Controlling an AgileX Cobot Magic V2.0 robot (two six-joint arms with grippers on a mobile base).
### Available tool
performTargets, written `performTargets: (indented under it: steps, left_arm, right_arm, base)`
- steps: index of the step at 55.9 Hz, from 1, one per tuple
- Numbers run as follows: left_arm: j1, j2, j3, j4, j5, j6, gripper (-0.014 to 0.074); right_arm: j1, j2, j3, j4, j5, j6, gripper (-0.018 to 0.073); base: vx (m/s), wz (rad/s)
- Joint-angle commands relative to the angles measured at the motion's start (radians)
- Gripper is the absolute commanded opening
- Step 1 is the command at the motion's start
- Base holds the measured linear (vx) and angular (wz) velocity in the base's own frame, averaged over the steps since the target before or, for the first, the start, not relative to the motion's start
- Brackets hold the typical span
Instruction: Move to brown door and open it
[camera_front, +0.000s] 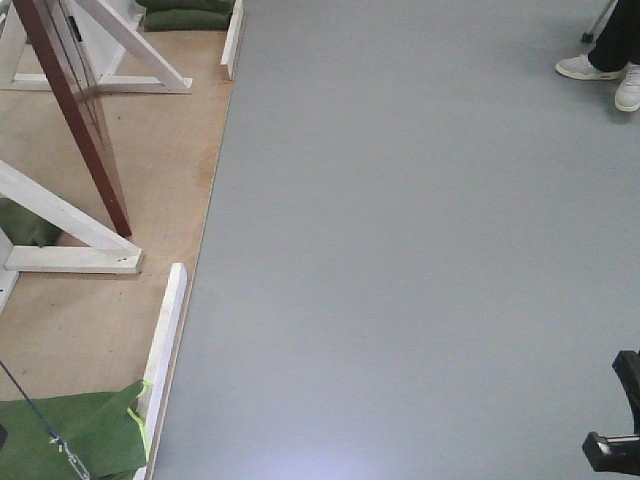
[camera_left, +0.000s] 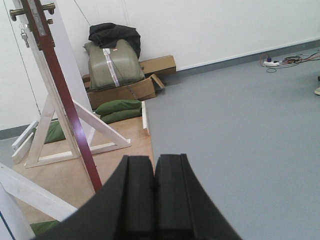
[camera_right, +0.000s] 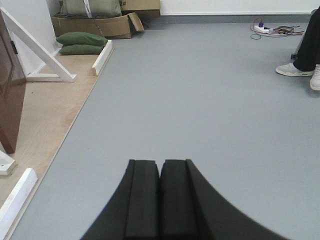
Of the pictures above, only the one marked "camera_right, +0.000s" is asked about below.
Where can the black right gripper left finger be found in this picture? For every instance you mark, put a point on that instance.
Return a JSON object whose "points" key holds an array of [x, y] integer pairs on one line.
{"points": [[132, 211]]}

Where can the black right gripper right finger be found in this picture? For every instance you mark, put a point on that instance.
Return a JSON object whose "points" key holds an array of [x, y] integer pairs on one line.
{"points": [[192, 209]]}

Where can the brown wooden door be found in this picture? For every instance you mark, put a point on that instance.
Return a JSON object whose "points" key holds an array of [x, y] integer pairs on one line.
{"points": [[12, 90]]}

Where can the plywood floor platform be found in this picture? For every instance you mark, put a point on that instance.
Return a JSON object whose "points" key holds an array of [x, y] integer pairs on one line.
{"points": [[49, 111]]}

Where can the white wooden foot block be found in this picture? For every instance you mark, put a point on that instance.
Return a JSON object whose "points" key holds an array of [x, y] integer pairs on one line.
{"points": [[7, 164]]}

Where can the grey sneaker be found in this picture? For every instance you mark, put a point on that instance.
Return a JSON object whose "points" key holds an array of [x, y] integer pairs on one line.
{"points": [[291, 71]]}

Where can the lower green sandbag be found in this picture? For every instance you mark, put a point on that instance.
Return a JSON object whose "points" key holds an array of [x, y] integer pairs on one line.
{"points": [[81, 49]]}

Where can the white sneaker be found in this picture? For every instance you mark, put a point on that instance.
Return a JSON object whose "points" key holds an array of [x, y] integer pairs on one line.
{"points": [[315, 80]]}

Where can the open flat cardboard box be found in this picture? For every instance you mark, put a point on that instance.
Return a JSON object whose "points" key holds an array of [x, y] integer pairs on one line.
{"points": [[121, 27]]}

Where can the person's black trouser leg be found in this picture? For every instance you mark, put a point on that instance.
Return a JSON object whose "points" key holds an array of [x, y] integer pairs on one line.
{"points": [[308, 55]]}

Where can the white power strip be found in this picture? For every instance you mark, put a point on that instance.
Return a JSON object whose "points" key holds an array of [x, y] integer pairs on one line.
{"points": [[262, 30]]}

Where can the closed cardboard box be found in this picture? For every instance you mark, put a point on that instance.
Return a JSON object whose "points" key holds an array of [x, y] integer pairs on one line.
{"points": [[144, 8]]}

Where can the grey-green woven sack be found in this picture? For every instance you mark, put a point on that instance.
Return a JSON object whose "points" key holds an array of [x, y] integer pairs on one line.
{"points": [[91, 9]]}

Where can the near white wooden rail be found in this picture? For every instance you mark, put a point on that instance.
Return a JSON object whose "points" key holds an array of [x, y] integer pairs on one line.
{"points": [[15, 200]]}

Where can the white wooden edge rail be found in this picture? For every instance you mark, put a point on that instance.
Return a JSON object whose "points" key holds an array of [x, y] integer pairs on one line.
{"points": [[103, 58]]}

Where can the white wooden brace frame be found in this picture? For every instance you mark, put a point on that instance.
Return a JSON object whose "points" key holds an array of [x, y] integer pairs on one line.
{"points": [[61, 73]]}

